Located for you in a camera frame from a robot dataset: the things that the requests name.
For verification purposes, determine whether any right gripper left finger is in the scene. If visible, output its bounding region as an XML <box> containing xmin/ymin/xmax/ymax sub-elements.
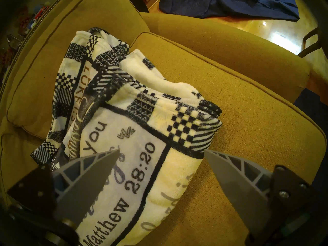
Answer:
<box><xmin>6</xmin><ymin>149</ymin><xmax>120</xmax><ymax>229</ymax></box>

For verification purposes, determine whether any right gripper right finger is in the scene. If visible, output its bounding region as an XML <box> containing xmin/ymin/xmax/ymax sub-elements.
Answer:
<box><xmin>204</xmin><ymin>149</ymin><xmax>317</xmax><ymax>238</ymax></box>

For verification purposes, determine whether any printed scripture fleece blanket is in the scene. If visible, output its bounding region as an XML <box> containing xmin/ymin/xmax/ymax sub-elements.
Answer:
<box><xmin>31</xmin><ymin>28</ymin><xmax>223</xmax><ymax>246</ymax></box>

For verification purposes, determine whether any mustard sofa seat cushion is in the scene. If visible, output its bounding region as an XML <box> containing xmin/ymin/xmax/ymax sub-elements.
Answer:
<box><xmin>128</xmin><ymin>32</ymin><xmax>327</xmax><ymax>246</ymax></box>

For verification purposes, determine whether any mustard fabric loveseat sofa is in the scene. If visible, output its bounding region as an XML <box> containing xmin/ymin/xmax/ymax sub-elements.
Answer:
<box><xmin>0</xmin><ymin>0</ymin><xmax>327</xmax><ymax>246</ymax></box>

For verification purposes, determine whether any mustard sofa back cushion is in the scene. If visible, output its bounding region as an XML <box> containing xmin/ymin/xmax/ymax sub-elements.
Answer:
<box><xmin>6</xmin><ymin>0</ymin><xmax>150</xmax><ymax>141</ymax></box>

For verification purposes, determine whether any crumpled navy cloth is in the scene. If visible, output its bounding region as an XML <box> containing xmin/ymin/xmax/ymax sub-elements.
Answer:
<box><xmin>159</xmin><ymin>0</ymin><xmax>300</xmax><ymax>22</ymax></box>

